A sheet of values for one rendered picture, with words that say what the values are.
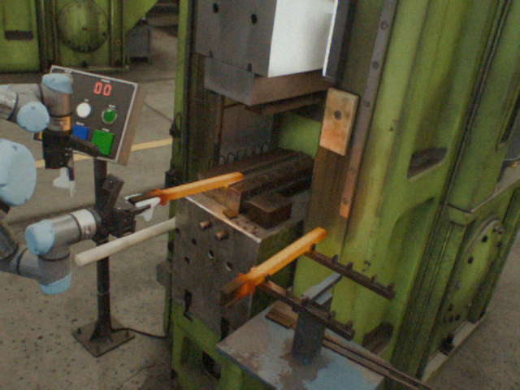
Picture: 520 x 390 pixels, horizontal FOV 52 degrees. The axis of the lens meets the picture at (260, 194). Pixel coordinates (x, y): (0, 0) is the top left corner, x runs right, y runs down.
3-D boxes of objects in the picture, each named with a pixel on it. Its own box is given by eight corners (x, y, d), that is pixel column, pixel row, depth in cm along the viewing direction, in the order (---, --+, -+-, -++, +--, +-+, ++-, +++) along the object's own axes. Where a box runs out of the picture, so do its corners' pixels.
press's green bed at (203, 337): (230, 448, 197) (243, 353, 176) (166, 388, 218) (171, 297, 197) (319, 374, 235) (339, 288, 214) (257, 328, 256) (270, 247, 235)
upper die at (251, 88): (250, 106, 151) (254, 73, 147) (203, 87, 163) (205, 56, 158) (335, 87, 180) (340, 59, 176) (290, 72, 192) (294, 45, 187)
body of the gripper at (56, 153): (43, 161, 162) (40, 123, 157) (72, 159, 166) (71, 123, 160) (45, 171, 156) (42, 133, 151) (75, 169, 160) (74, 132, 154)
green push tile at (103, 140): (108, 155, 180) (113, 134, 180) (88, 150, 181) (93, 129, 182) (110, 156, 182) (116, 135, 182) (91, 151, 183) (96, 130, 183)
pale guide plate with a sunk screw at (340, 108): (343, 156, 149) (355, 97, 141) (318, 145, 154) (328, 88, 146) (347, 154, 150) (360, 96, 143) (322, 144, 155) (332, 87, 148)
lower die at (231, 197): (238, 214, 168) (240, 190, 164) (196, 189, 179) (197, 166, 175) (318, 181, 196) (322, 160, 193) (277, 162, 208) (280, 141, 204)
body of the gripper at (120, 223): (121, 221, 148) (81, 234, 139) (122, 193, 144) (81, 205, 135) (137, 232, 143) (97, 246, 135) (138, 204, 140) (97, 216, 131)
